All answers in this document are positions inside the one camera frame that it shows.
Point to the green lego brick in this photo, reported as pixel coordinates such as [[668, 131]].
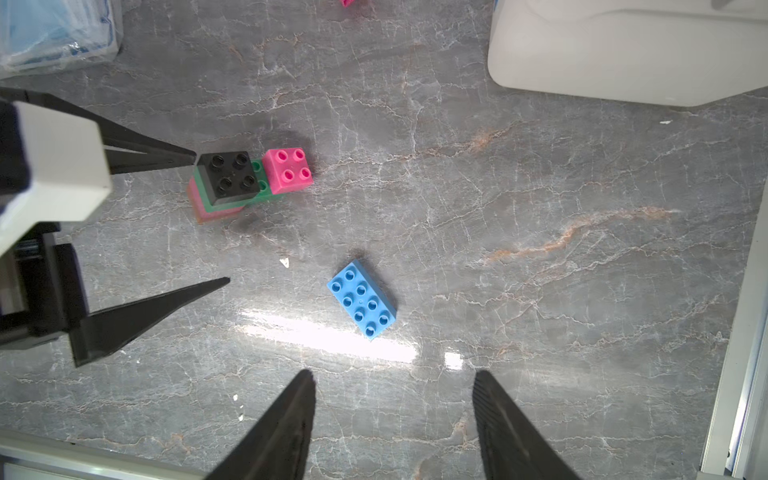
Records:
[[207, 211]]

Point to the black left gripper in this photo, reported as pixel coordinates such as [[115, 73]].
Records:
[[42, 292]]

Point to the blue lid storage box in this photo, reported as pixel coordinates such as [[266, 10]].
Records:
[[673, 53]]

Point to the pink lego brick bottom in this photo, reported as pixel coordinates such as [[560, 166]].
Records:
[[287, 170]]

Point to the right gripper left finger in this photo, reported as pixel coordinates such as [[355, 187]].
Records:
[[277, 446]]

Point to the bagged blue face mask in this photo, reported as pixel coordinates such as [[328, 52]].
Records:
[[49, 36]]

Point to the blue lego brick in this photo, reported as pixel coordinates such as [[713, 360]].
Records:
[[363, 300]]

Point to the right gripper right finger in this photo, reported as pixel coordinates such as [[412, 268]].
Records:
[[511, 447]]

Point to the black lego brick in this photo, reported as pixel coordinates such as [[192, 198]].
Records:
[[226, 172]]

